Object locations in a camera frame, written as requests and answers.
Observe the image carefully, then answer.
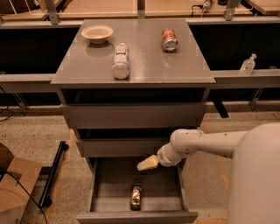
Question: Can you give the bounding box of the grey middle drawer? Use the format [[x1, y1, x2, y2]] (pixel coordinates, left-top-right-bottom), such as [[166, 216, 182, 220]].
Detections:
[[76, 138, 169, 158]]

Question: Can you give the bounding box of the grey drawer cabinet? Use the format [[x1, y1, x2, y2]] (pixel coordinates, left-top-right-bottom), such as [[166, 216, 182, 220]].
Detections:
[[50, 18, 217, 224]]

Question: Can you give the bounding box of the grey metal shelf rail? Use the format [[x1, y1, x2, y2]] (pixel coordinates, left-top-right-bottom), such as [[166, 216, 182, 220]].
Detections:
[[0, 69, 280, 93]]

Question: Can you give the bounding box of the beige paper bowl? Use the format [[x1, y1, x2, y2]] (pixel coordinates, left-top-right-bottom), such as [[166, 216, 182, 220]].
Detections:
[[81, 25, 113, 45]]

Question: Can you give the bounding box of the white plastic bottle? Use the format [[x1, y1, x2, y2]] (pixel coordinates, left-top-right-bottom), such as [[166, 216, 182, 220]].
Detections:
[[112, 43, 130, 80]]

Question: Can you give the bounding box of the red soda can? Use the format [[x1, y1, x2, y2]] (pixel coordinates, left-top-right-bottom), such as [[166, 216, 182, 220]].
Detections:
[[161, 28, 178, 52]]

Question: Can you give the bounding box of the black cable on box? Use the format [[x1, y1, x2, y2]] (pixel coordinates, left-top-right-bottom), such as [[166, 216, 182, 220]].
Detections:
[[0, 165, 49, 224]]

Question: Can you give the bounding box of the brown cardboard box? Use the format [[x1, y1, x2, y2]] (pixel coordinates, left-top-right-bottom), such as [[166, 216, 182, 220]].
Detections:
[[0, 143, 42, 224]]

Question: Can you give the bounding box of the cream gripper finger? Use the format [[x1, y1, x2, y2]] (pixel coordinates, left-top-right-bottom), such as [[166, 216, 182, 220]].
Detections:
[[137, 155, 158, 171]]

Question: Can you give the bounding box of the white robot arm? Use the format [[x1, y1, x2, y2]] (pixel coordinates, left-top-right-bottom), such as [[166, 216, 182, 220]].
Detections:
[[137, 122, 280, 224]]

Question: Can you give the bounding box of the clear sanitizer pump bottle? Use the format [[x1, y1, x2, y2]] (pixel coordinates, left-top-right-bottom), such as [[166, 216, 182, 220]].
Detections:
[[240, 53, 256, 75]]

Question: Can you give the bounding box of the grey top drawer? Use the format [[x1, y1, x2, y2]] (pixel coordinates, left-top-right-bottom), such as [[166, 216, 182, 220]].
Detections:
[[61, 103, 207, 129]]

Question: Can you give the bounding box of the black metal bar left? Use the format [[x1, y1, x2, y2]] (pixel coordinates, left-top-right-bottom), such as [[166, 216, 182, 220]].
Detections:
[[39, 141, 69, 208]]

